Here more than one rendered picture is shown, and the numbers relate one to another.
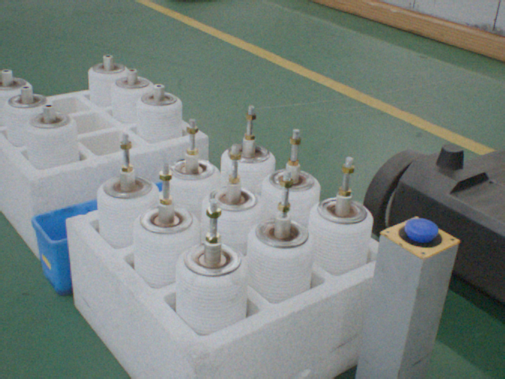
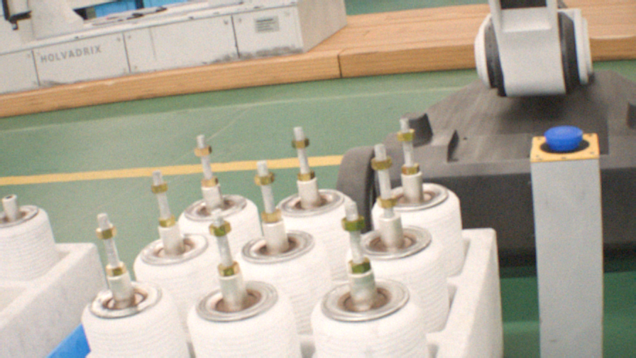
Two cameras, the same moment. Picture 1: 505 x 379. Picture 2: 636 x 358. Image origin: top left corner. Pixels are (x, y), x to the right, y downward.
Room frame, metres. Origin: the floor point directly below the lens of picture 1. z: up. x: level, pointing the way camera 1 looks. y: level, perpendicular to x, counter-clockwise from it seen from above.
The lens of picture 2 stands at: (0.15, 0.41, 0.58)
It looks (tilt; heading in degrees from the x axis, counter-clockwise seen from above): 18 degrees down; 328
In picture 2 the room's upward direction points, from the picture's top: 10 degrees counter-clockwise
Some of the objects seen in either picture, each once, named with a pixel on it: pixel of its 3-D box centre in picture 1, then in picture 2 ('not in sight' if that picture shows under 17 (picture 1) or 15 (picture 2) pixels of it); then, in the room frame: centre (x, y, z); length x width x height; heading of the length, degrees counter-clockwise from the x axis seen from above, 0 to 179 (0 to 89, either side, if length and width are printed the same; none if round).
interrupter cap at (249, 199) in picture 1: (233, 198); (277, 248); (0.85, 0.03, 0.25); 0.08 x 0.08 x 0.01
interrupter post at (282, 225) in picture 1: (282, 225); (391, 231); (0.76, -0.04, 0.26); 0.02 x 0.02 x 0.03
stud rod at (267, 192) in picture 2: (234, 168); (267, 198); (0.85, 0.03, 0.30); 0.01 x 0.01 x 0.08
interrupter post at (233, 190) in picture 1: (233, 191); (275, 236); (0.85, 0.03, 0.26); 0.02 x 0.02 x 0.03
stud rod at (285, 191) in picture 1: (285, 195); (385, 183); (0.76, -0.04, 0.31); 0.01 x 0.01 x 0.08
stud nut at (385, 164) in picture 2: (286, 182); (381, 163); (0.76, -0.04, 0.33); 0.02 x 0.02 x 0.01; 75
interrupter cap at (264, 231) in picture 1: (282, 233); (392, 243); (0.76, -0.04, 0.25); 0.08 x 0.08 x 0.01
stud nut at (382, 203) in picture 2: (284, 207); (387, 201); (0.76, -0.04, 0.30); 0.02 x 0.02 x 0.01; 75
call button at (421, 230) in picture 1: (421, 231); (563, 140); (0.68, -0.21, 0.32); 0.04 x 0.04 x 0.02
